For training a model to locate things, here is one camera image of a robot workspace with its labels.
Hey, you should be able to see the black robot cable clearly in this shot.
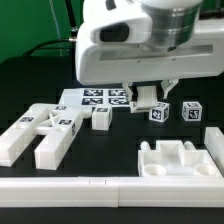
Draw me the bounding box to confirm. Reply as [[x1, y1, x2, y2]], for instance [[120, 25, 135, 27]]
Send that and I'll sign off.
[[21, 0, 84, 58]]

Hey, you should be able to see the white right fence rail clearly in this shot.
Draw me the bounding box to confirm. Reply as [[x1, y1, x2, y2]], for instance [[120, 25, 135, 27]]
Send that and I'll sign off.
[[204, 127, 224, 169]]

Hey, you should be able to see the white chair back frame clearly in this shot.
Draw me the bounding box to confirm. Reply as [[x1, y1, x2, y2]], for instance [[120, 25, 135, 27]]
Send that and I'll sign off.
[[0, 103, 92, 170]]

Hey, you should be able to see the white chair seat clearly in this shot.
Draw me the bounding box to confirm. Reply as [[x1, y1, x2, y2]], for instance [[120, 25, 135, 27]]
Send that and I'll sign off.
[[138, 140, 222, 178]]

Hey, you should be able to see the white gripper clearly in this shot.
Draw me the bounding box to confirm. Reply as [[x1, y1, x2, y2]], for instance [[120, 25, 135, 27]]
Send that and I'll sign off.
[[75, 0, 224, 102]]

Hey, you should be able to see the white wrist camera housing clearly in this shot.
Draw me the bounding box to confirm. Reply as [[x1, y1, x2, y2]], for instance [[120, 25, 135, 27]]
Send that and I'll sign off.
[[88, 13, 152, 44]]

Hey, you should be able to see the white front fence rail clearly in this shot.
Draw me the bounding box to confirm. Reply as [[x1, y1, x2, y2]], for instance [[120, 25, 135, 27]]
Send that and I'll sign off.
[[0, 177, 224, 208]]

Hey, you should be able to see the white marker base plate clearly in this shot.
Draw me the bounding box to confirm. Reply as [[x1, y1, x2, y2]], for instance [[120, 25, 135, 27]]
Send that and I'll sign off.
[[59, 88, 129, 107]]

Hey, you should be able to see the white fence rail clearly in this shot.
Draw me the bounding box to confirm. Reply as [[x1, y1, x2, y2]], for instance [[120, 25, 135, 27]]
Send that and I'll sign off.
[[204, 127, 224, 169], [0, 177, 224, 208]]

